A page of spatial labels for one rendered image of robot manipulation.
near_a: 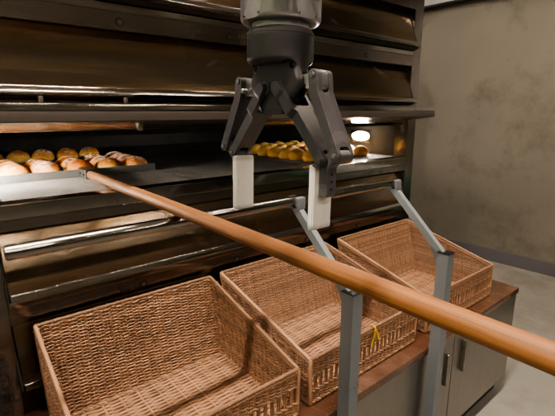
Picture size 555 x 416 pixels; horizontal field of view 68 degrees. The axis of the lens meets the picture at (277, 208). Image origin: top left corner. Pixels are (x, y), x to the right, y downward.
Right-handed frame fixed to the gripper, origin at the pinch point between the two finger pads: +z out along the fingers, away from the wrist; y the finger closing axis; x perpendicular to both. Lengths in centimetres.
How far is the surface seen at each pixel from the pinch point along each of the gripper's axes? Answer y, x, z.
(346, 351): -26, 49, 50
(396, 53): -80, 146, -43
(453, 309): 18.1, 9.9, 9.7
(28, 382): -83, -15, 61
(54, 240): -49, -13, 13
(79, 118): -70, -1, -10
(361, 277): 5.7, 9.9, 9.7
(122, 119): -70, 10, -10
